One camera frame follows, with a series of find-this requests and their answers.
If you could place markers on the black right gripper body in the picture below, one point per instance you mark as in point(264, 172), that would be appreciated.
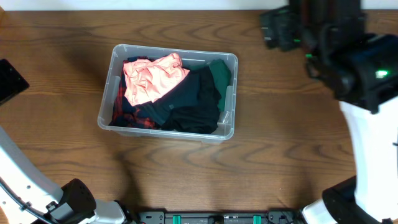
point(293, 22)

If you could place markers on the dark green garment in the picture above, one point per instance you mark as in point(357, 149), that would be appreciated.
point(221, 76)

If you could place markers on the navy garment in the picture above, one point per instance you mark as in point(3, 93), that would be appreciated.
point(184, 94)

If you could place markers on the black garment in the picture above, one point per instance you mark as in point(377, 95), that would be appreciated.
point(201, 118)

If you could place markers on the clear plastic storage bin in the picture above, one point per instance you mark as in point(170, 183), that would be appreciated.
point(121, 52)

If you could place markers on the pink garment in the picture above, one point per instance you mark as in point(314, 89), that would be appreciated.
point(148, 81)

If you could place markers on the red navy plaid shirt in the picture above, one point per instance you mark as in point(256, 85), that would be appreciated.
point(128, 116)

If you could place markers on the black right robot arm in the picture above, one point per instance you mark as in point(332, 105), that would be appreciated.
point(360, 68)

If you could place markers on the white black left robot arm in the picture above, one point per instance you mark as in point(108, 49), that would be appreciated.
point(28, 196)

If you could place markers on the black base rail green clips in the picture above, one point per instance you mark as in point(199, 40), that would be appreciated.
point(270, 217)

